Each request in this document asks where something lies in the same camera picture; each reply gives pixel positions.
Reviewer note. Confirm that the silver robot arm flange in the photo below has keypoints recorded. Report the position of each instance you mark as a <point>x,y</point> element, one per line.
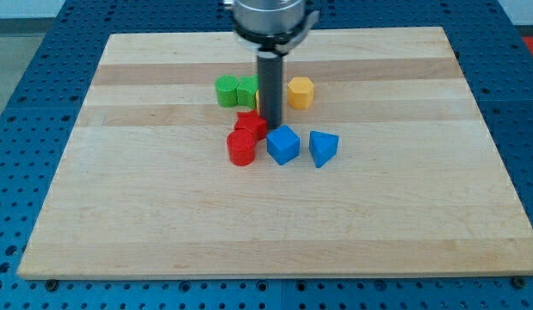
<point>271,26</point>

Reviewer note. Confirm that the blue cube block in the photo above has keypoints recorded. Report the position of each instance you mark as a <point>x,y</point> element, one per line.
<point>283,144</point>

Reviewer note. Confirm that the red cylinder block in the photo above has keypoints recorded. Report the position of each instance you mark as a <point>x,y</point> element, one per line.
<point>241,147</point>

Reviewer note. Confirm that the red star block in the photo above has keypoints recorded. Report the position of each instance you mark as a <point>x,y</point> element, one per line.
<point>252,122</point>

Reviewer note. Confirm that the blue triangular prism block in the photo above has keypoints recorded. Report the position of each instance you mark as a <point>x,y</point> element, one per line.
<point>323,147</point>

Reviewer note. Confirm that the yellow block behind rod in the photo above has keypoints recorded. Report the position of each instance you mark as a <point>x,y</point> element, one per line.
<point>257,102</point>

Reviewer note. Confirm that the green star block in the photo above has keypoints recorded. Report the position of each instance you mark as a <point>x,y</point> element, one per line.
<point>247,90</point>

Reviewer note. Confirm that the yellow hexagon block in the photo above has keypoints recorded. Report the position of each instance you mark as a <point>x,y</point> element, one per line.
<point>300,92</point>

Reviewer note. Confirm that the green cylinder block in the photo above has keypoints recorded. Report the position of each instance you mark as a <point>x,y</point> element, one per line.
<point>226,91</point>

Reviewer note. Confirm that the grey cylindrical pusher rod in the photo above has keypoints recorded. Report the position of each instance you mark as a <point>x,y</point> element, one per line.
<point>270,75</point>

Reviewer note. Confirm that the wooden board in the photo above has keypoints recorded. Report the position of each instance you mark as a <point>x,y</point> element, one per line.
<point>145,190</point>

